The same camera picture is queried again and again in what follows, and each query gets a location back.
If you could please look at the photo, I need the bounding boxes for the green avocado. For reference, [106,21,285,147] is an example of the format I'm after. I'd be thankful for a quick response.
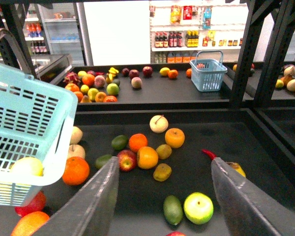
[163,195,183,226]

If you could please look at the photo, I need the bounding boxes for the green apple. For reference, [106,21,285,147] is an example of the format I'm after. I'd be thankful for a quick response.
[183,192,214,225]
[106,83,119,96]

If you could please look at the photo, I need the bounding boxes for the green lime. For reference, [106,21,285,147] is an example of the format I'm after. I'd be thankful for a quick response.
[111,135,128,151]
[94,154,112,170]

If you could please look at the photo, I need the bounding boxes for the brown kiwi fruit front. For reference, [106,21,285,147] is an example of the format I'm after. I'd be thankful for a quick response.
[153,163,172,182]

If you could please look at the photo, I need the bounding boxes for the black metal shelf rack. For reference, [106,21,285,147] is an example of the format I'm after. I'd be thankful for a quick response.
[0,0,295,236]

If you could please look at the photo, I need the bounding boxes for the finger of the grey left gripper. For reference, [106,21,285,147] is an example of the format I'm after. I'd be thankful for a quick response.
[0,28,30,74]

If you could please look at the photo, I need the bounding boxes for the green lime back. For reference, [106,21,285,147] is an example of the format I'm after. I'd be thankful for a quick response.
[111,135,128,151]

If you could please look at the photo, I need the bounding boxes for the small yellow lemon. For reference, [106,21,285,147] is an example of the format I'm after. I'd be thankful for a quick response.
[226,162,246,177]

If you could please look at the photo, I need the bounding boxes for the yellow apple right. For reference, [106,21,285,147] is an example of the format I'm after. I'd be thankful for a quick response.
[165,128,185,148]

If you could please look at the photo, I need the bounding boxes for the red yellow apple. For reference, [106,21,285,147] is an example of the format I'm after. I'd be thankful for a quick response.
[166,231,186,236]

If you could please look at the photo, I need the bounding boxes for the far tangerine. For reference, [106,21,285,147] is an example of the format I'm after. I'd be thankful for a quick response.
[168,69,178,80]

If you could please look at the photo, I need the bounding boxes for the green lime left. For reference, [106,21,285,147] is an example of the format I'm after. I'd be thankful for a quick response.
[94,154,112,170]

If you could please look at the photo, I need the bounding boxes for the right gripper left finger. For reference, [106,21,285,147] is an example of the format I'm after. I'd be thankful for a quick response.
[34,156,119,236]

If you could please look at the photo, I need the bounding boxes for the white pear middle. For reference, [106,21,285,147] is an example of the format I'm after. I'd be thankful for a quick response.
[67,144,86,159]

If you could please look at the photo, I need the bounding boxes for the large orange front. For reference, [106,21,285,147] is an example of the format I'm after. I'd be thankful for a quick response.
[62,156,90,186]

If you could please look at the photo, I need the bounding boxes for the brown kiwi fruit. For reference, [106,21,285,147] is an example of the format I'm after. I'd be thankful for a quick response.
[156,144,172,160]
[153,163,172,182]

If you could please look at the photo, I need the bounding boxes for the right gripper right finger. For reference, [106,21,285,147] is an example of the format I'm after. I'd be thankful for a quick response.
[211,157,295,236]

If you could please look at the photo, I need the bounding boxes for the large orange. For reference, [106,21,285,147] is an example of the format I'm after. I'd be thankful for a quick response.
[82,74,95,87]
[62,156,90,186]

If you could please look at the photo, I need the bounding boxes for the white pear left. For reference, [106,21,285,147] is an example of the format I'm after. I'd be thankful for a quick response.
[70,126,83,145]

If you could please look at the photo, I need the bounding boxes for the white pegboard snack wall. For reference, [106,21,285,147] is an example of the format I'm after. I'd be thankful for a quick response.
[149,0,248,63]

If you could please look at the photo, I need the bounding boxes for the brown kiwi fruit back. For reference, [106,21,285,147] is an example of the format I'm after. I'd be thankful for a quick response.
[156,144,172,160]

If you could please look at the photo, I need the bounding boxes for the white pear with stem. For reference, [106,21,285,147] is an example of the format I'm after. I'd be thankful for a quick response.
[149,115,169,133]

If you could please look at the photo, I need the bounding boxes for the red apple front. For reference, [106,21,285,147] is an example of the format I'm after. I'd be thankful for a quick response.
[117,149,137,172]

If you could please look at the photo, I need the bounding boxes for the small blue shopping basket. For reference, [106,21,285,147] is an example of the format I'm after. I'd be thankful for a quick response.
[189,50,228,92]

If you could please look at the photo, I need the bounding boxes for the small orange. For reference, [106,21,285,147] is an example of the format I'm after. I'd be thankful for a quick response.
[128,133,148,153]

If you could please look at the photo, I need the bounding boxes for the far peach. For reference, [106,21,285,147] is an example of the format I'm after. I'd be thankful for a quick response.
[131,77,143,89]

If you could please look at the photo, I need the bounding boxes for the far dark red apple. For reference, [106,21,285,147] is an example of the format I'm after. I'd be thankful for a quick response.
[142,66,153,78]

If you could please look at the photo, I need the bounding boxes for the far orange by basket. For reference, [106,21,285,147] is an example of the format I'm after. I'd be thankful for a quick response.
[186,68,192,78]

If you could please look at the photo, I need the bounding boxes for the light blue basket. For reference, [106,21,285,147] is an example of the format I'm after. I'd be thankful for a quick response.
[0,63,78,207]

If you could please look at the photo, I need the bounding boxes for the far green apple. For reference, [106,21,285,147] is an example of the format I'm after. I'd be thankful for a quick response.
[106,83,119,96]

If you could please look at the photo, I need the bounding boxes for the glass door drinks fridge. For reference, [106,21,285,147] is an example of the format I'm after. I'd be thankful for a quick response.
[38,3,86,65]

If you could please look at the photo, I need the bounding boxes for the far large orange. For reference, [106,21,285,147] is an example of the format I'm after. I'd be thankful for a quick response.
[82,74,95,87]

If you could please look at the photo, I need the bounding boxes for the red chili pepper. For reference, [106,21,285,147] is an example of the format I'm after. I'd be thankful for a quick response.
[202,149,217,161]

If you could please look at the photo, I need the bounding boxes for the yellow orange fruit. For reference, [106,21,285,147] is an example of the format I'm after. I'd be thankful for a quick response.
[137,146,159,170]

